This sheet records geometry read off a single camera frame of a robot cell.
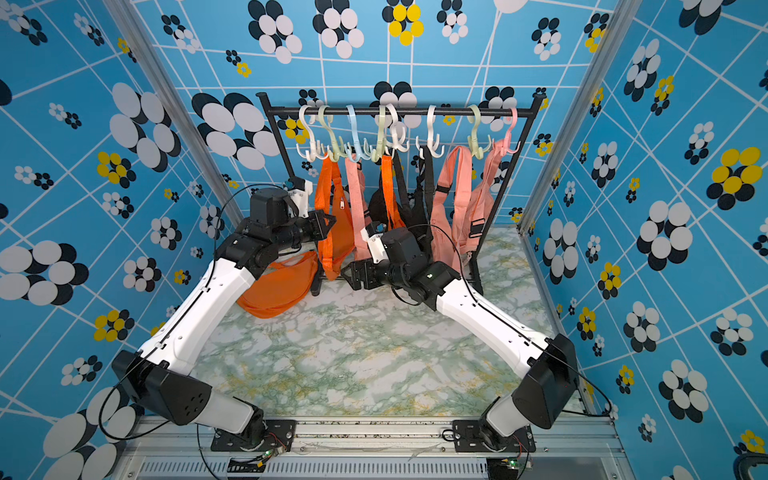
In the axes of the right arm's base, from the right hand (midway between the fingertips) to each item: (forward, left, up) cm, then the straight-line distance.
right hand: (358, 266), depth 73 cm
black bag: (+33, -17, -11) cm, 39 cm away
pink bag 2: (+15, -26, 0) cm, 30 cm away
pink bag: (+17, +1, +5) cm, 18 cm away
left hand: (+9, +4, +9) cm, 14 cm away
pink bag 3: (+19, -32, +5) cm, 38 cm away
